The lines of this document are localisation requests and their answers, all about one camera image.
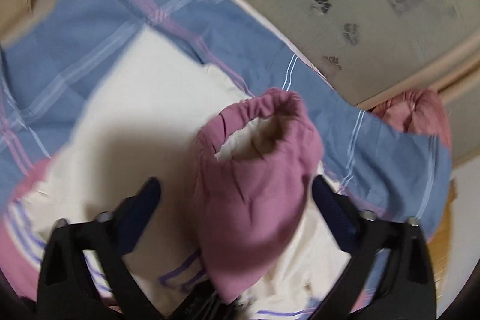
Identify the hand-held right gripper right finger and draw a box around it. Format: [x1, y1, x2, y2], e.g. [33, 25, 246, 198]
[311, 175, 437, 320]

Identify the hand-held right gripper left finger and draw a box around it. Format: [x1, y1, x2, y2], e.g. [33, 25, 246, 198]
[36, 177, 177, 320]

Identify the frosted glass wardrobe door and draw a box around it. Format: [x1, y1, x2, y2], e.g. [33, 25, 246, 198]
[232, 0, 480, 107]

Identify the blue plaid bed sheet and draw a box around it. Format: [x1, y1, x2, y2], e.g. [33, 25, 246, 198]
[0, 0, 454, 320]

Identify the cream wardrobe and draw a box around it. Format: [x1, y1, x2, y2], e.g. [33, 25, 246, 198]
[116, 0, 480, 169]

